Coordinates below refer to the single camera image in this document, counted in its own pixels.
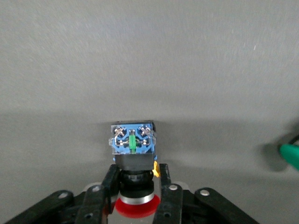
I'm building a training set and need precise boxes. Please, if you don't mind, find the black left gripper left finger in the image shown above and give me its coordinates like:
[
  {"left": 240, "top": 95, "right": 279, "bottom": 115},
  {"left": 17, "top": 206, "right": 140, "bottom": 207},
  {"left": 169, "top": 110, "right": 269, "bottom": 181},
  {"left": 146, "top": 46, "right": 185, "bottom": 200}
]
[{"left": 76, "top": 164, "right": 121, "bottom": 224}]

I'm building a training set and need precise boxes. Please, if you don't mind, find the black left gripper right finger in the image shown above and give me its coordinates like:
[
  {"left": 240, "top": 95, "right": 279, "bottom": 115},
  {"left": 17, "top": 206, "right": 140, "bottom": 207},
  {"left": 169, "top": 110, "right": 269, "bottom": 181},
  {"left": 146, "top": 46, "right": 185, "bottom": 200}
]
[{"left": 153, "top": 163, "right": 184, "bottom": 224}]

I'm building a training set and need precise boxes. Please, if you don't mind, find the red push button switch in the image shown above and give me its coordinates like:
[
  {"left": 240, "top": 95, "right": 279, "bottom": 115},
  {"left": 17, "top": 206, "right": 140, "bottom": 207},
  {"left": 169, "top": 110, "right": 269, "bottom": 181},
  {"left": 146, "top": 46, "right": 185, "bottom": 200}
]
[{"left": 107, "top": 119, "right": 162, "bottom": 219}]

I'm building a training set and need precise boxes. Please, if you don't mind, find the green push button switch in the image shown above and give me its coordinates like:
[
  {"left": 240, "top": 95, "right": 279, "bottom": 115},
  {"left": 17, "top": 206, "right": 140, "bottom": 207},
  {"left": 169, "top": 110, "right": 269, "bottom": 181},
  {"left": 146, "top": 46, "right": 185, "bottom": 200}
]
[{"left": 279, "top": 135, "right": 299, "bottom": 172}]

